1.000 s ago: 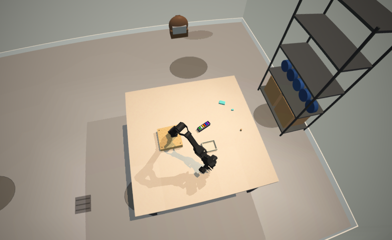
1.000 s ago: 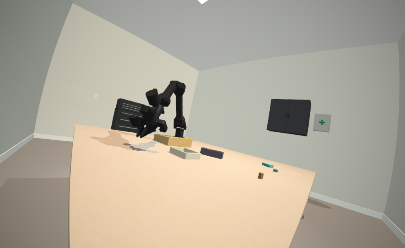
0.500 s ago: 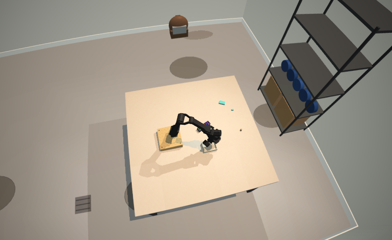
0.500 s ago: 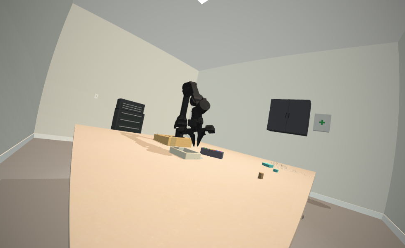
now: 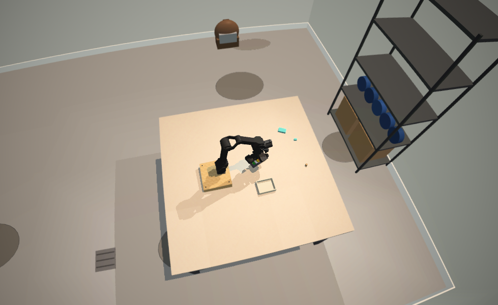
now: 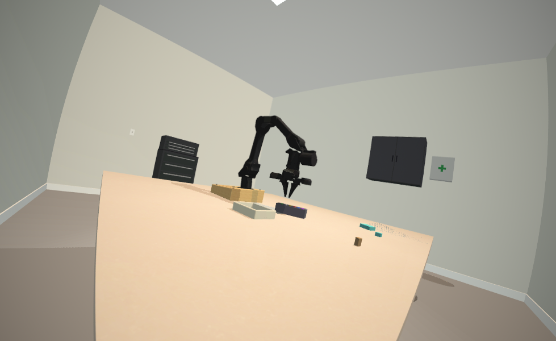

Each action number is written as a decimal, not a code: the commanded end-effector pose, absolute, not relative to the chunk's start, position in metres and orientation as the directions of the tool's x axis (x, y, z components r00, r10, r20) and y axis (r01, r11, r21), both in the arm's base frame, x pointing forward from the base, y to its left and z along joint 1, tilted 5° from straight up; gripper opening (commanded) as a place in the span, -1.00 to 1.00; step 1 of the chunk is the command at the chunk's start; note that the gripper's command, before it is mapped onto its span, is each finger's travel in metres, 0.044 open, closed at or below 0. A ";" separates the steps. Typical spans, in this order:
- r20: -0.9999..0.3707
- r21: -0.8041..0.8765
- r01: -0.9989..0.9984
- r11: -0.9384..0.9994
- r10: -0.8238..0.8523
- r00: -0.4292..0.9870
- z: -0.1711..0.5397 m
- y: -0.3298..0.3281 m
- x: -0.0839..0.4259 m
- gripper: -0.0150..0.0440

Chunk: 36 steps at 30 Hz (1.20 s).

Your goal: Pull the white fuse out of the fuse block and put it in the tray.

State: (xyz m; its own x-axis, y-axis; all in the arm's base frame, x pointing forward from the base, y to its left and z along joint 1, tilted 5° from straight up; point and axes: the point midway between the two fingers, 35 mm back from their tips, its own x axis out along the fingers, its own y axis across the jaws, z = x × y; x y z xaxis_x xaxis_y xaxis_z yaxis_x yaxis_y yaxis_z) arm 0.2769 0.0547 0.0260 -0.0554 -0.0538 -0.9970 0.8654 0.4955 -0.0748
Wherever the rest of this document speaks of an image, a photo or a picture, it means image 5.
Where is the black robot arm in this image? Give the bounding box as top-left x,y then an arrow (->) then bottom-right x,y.
214,135 -> 273,175

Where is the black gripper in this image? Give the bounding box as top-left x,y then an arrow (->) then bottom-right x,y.
245,148 -> 269,164

